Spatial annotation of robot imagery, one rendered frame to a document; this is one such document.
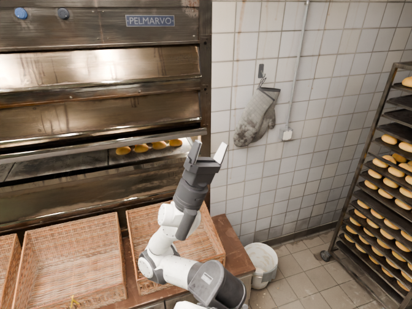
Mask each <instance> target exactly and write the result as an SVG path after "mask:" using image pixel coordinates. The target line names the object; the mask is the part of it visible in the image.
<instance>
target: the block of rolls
mask: <svg viewBox="0 0 412 309"><path fill-rule="evenodd" d="M168 141H169V145H170V146H172V147H177V146H180V145H182V144H183V141H182V139H173V140H168ZM152 144H153V148H154V149H155V150H160V149H163V148H165V147H166V143H165V142H164V141H160V142H152ZM130 151H131V149H130V148H129V146H126V147H118V148H117V149H116V154H118V155H126V154H128V153H130ZM134 151H135V152H136V153H143V152H146V151H148V146H147V145H146V143H144V144H139V145H135V148H134Z"/></svg>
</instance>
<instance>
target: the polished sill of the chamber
mask: <svg viewBox="0 0 412 309"><path fill-rule="evenodd" d="M188 153H189V152H187V153H180V154H172V155H168V156H161V157H156V158H149V159H141V160H137V161H130V162H122V163H118V164H111V165H106V166H99V167H92V168H87V169H80V170H73V171H68V172H61V173H57V174H50V175H42V176H38V177H31V178H23V179H19V180H12V181H4V182H0V193H7V192H11V191H18V190H22V189H29V188H36V187H40V186H47V185H54V184H58V183H64V182H69V181H76V180H82V179H87V178H93V177H100V176H104V175H111V174H118V173H122V172H129V171H133V170H140V169H147V168H151V167H158V166H165V165H169V164H176V163H180V162H185V161H186V157H187V155H188Z"/></svg>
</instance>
